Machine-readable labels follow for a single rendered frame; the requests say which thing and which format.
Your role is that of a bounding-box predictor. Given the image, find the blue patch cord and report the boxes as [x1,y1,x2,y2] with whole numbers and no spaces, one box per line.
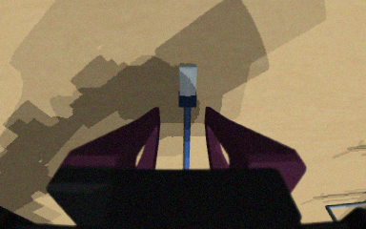
[184,108,191,169]

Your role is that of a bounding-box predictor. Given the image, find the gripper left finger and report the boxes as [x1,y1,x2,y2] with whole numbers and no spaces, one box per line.
[59,107,160,169]

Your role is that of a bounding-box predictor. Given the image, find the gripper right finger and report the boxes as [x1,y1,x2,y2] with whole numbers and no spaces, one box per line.
[205,107,307,193]

